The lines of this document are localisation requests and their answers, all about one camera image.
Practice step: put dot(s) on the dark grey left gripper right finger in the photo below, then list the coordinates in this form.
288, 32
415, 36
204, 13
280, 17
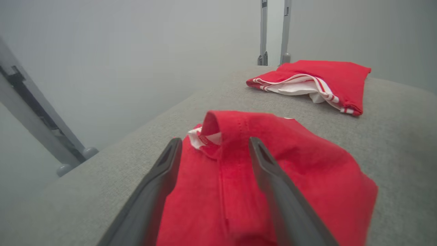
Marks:
283, 205

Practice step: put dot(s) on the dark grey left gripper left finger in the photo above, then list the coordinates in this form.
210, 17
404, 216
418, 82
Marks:
153, 191

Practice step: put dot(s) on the grey partition post round feet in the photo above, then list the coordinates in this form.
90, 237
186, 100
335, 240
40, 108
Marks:
24, 102

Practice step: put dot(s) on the red shorts with white stripe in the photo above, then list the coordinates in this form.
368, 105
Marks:
222, 191

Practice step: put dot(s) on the red basketball jersey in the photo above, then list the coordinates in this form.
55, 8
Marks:
341, 82

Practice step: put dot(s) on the grey partition post bracket feet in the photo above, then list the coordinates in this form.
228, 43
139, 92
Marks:
263, 30

